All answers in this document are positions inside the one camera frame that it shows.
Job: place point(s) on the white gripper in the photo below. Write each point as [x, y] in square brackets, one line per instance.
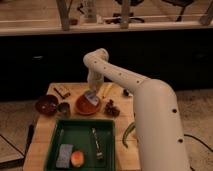
[95, 80]

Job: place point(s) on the white blue towel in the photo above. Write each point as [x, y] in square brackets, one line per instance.
[91, 97]

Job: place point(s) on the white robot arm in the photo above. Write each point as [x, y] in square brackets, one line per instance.
[157, 119]

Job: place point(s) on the red bowl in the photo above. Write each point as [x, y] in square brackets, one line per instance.
[84, 107]

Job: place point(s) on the dark brown bowl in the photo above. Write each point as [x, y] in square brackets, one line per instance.
[47, 105]

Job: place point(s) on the yellow banana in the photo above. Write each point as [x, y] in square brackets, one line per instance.
[106, 90]

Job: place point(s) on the brown wooden block toy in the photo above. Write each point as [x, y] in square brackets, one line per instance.
[63, 93]

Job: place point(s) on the small dark round object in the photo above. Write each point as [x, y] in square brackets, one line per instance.
[126, 93]

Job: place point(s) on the brown pine cone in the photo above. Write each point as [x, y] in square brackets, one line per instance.
[111, 109]

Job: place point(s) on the small dark metal cup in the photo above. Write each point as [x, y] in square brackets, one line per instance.
[64, 108]

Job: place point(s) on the green plastic tray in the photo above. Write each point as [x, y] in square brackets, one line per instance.
[78, 132]

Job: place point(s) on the metal utensil in tray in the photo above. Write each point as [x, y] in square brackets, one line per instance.
[99, 154]

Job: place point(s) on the orange peach fruit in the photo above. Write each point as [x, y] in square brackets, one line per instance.
[77, 158]

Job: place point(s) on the grey sponge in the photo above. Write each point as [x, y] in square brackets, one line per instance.
[64, 154]

